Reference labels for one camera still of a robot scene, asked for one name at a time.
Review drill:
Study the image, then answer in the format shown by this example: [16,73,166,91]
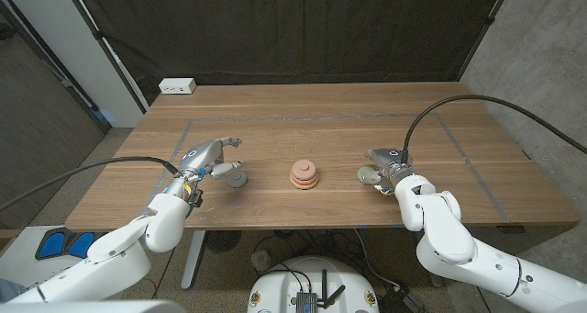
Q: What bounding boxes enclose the white table leg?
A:
[181,229,207,290]

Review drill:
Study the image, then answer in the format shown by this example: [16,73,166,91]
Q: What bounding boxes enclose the person leg in jeans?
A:
[0,278,28,304]

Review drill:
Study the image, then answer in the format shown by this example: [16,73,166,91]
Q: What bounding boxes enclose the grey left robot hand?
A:
[176,137,244,182]

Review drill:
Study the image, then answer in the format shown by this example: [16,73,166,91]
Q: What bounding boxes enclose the grey toy disk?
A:
[227,170,249,189]

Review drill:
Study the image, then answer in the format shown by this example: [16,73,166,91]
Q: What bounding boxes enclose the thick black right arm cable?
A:
[402,95,587,165]

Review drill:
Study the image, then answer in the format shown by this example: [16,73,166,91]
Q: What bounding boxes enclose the black backdrop cloth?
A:
[71,0,510,106]

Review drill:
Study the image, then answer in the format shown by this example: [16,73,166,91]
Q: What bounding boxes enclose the black radio module with antennas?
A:
[295,269,348,313]

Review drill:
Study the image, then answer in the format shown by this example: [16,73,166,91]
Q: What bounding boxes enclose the green toy disk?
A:
[357,165,380,185]

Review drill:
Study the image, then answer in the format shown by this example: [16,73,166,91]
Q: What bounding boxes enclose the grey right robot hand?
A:
[360,148,414,185]

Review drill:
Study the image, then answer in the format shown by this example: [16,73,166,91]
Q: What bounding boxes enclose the white round floor object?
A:
[250,250,273,273]

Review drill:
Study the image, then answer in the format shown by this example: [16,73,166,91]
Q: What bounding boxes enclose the white pedal platform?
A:
[0,225,116,289]

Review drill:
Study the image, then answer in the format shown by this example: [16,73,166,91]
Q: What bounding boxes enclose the black round floor fan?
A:
[205,229,243,253]

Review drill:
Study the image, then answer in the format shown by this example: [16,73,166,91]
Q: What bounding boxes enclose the coral red toy disk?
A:
[290,173,320,187]

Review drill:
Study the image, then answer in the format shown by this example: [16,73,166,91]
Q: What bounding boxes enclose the black power adapter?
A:
[379,283,426,313]

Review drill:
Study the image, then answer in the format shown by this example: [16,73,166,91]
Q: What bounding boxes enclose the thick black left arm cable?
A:
[0,156,180,212]

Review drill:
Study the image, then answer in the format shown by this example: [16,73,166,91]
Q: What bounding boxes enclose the blue foot pedal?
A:
[35,229,70,261]
[67,231,105,259]

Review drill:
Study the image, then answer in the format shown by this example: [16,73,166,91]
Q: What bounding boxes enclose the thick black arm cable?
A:
[0,156,180,212]
[402,95,587,165]

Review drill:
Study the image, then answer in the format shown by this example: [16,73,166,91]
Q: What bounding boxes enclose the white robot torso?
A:
[247,256,381,313]

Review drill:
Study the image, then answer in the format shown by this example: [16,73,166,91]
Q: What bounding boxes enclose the white power strip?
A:
[158,77,197,95]

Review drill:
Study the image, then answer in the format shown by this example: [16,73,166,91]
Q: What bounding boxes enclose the black backdrop stand pole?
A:
[455,0,515,83]
[61,0,151,112]

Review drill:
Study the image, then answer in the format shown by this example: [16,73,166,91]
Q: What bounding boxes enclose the dusty pink toy disk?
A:
[292,159,317,179]

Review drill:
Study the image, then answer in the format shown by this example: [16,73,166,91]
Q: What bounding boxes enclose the thin black left cable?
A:
[150,246,179,300]

